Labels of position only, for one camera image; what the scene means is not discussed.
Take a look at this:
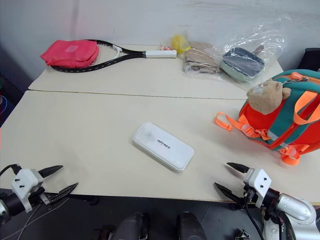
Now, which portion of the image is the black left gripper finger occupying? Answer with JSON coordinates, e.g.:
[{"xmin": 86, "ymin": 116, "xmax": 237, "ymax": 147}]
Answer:
[
  {"xmin": 38, "ymin": 165, "xmax": 64, "ymax": 179},
  {"xmin": 47, "ymin": 182, "xmax": 79, "ymax": 204}
]

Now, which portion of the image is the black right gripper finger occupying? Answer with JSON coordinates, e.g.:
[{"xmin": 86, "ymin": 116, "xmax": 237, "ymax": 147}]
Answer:
[
  {"xmin": 214, "ymin": 182, "xmax": 245, "ymax": 204},
  {"xmin": 226, "ymin": 162, "xmax": 249, "ymax": 179}
]

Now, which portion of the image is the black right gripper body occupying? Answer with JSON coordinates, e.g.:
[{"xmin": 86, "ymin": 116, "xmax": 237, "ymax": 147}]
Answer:
[{"xmin": 237, "ymin": 184, "xmax": 258, "ymax": 210}]

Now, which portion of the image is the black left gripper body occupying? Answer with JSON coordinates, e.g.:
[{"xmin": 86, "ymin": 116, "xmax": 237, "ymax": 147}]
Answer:
[{"xmin": 28, "ymin": 186, "xmax": 53, "ymax": 208}]

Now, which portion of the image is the orange and teal backpack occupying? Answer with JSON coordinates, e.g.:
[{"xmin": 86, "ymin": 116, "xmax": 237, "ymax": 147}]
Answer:
[{"xmin": 214, "ymin": 69, "xmax": 320, "ymax": 167}]

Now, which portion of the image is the white rectangular case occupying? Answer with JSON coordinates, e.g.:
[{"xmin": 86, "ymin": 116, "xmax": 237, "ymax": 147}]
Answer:
[{"xmin": 131, "ymin": 121, "xmax": 196, "ymax": 174}]

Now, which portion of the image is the beige plush bear toy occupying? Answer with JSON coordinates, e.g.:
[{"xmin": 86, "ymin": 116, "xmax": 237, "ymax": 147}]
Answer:
[{"xmin": 246, "ymin": 78, "xmax": 292, "ymax": 116}]

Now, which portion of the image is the dark rounded shape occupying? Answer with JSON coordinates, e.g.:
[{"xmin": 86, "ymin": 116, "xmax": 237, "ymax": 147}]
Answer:
[{"xmin": 114, "ymin": 212, "xmax": 151, "ymax": 240}]

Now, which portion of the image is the grey square frying pan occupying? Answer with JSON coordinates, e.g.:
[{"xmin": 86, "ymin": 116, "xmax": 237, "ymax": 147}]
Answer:
[{"xmin": 219, "ymin": 44, "xmax": 266, "ymax": 84}]

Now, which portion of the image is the pink fabric bag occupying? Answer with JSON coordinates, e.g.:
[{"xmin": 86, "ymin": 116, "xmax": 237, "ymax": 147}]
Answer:
[{"xmin": 40, "ymin": 39, "xmax": 100, "ymax": 69}]

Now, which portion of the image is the black box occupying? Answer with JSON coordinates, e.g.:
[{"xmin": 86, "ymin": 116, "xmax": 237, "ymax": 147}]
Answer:
[{"xmin": 298, "ymin": 47, "xmax": 320, "ymax": 74}]

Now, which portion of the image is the clear plastic bag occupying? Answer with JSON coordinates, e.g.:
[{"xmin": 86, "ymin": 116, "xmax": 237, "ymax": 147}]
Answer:
[{"xmin": 214, "ymin": 15, "xmax": 286, "ymax": 86}]

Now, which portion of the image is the yellow item in plastic wrap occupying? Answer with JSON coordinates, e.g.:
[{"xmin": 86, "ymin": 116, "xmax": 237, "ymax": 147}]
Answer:
[{"xmin": 170, "ymin": 34, "xmax": 192, "ymax": 54}]

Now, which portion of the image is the black and white tennis racket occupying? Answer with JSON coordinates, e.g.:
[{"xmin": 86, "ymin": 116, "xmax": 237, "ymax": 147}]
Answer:
[{"xmin": 49, "ymin": 38, "xmax": 178, "ymax": 74}]

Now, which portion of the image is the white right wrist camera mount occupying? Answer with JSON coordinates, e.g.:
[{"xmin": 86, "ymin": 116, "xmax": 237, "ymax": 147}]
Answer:
[{"xmin": 242, "ymin": 168, "xmax": 272, "ymax": 209}]

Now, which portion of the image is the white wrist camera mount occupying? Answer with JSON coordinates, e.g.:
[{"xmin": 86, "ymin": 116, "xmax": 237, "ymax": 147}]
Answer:
[
  {"xmin": 11, "ymin": 168, "xmax": 45, "ymax": 214},
  {"xmin": 242, "ymin": 168, "xmax": 272, "ymax": 209}
]

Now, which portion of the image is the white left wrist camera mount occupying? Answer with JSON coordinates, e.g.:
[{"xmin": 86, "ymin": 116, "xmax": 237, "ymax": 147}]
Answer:
[{"xmin": 11, "ymin": 168, "xmax": 45, "ymax": 214}]

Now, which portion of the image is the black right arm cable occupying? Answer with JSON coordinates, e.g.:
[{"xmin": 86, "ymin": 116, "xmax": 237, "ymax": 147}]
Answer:
[{"xmin": 244, "ymin": 201, "xmax": 266, "ymax": 240}]

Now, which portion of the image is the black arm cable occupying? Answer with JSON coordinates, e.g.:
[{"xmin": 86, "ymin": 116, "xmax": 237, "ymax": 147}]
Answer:
[
  {"xmin": 0, "ymin": 163, "xmax": 21, "ymax": 176},
  {"xmin": 244, "ymin": 201, "xmax": 266, "ymax": 240}
]

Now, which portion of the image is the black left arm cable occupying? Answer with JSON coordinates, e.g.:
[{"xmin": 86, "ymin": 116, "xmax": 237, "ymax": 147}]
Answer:
[{"xmin": 0, "ymin": 163, "xmax": 21, "ymax": 176}]

